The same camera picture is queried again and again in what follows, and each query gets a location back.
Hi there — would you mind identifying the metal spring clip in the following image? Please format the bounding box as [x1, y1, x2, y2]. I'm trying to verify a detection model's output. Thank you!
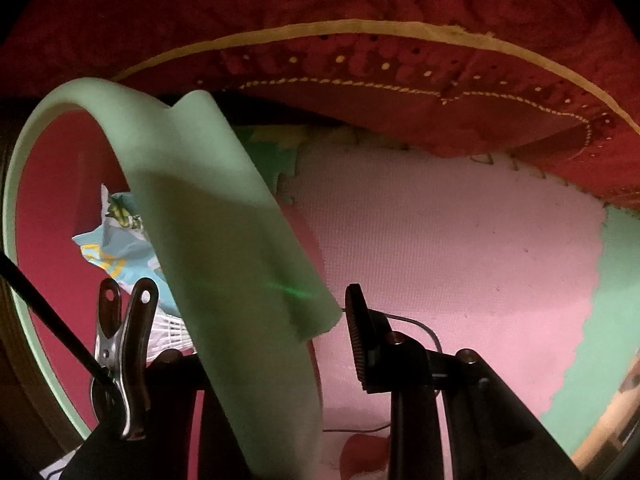
[90, 277, 160, 441]

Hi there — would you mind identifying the black cable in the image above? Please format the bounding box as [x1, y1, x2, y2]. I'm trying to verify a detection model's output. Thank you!
[0, 255, 445, 433]

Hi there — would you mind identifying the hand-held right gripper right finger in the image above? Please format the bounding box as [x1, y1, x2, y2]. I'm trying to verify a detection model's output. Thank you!
[345, 283, 583, 480]

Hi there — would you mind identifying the teal tissue packet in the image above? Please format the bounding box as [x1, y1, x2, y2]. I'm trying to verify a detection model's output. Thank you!
[72, 185, 181, 316]

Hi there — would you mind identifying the red waste bin green rim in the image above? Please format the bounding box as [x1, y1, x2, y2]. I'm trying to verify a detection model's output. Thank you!
[2, 77, 346, 480]

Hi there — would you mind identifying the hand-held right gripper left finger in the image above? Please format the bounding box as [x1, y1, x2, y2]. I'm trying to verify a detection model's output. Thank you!
[62, 349, 247, 480]

